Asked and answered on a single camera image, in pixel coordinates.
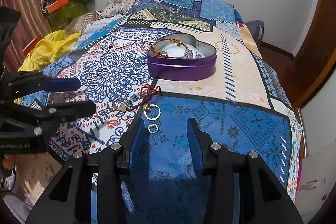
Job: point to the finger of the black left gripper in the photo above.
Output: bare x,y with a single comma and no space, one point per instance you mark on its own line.
42,84
52,116

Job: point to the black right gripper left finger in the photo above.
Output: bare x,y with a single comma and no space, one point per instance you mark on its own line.
67,198

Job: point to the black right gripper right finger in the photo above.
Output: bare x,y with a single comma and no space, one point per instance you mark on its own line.
262,198

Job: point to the yellow blanket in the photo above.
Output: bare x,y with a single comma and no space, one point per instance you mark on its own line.
48,50

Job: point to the white drawer cabinet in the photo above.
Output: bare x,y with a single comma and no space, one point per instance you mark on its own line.
317,181

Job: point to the striped pillow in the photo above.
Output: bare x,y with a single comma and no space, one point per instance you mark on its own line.
79,24

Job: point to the striped brown curtain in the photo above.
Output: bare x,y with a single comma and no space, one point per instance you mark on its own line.
23,3

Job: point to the orange box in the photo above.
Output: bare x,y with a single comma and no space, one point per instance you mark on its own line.
56,5

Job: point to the pile of clothes and boxes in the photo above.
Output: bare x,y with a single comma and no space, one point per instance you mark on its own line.
60,18

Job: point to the blue patchwork bedspread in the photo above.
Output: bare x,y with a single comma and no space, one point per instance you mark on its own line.
242,106

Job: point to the purple heart-shaped tin box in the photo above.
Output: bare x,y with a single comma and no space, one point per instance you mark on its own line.
181,57

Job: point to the dark purple bag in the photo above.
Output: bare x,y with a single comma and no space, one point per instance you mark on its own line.
256,28

